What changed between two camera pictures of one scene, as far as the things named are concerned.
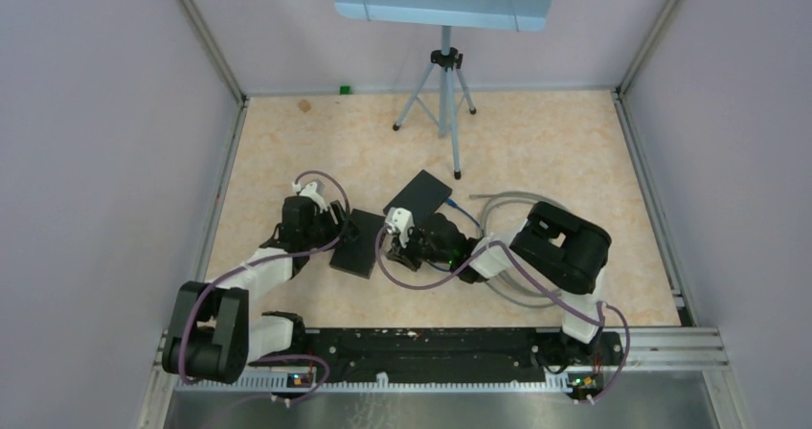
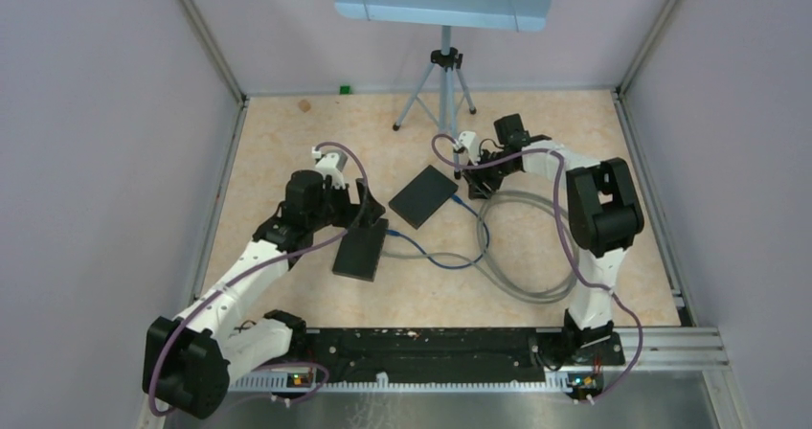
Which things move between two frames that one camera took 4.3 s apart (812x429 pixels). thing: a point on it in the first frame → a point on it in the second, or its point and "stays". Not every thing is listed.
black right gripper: (404, 256) → (477, 178)
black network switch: (421, 197) stays
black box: (357, 250) stays
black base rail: (447, 355) stays
